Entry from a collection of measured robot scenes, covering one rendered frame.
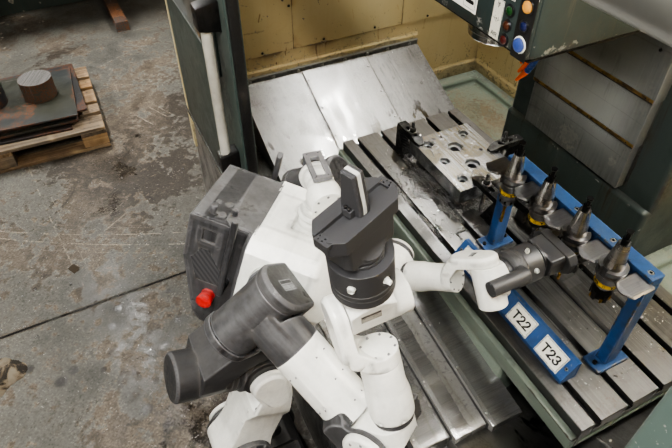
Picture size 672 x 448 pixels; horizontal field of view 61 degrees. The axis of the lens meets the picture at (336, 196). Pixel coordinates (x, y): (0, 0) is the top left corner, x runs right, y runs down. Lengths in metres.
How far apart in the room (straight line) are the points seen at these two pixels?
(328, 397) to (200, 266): 0.37
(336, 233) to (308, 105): 1.88
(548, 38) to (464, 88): 1.83
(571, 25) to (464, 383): 0.95
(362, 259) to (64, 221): 2.79
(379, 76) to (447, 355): 1.42
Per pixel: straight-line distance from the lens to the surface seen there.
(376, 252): 0.70
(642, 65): 1.91
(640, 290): 1.35
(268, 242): 1.05
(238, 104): 1.58
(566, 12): 1.27
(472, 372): 1.69
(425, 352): 1.70
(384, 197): 0.68
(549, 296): 1.69
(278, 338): 0.95
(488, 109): 2.93
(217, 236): 1.09
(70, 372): 2.74
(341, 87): 2.59
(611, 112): 2.02
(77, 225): 3.33
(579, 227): 1.37
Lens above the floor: 2.15
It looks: 42 degrees down
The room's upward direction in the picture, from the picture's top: straight up
